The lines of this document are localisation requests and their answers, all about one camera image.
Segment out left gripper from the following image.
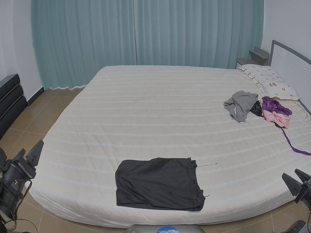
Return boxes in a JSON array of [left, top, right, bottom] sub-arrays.
[[4, 140, 45, 183]]

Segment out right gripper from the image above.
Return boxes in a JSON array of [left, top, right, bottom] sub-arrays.
[[281, 168, 311, 211]]

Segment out black T-shirt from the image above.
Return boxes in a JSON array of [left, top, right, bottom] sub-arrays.
[[115, 157, 218, 212]]

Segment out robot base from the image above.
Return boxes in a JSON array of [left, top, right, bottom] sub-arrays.
[[124, 223, 203, 233]]

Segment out bed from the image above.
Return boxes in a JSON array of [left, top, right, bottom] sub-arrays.
[[27, 40, 311, 227]]

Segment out black chest of drawers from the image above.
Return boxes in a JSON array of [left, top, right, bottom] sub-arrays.
[[0, 73, 28, 140]]

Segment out pink garment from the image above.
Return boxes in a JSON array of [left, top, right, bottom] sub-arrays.
[[263, 111, 291, 129]]

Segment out purple garment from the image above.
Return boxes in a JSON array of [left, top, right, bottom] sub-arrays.
[[262, 97, 311, 156]]

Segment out black patterned garment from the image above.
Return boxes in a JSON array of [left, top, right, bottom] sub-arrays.
[[250, 100, 264, 117]]

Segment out grey garment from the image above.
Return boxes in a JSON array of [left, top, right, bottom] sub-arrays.
[[224, 90, 259, 125]]

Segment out white printed pillow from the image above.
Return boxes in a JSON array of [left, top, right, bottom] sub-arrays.
[[238, 64, 301, 101]]

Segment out grey bedside table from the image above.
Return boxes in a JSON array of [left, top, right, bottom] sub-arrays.
[[237, 46, 270, 69]]

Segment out black cable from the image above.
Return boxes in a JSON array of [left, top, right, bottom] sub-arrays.
[[15, 218, 37, 233], [7, 180, 33, 221]]

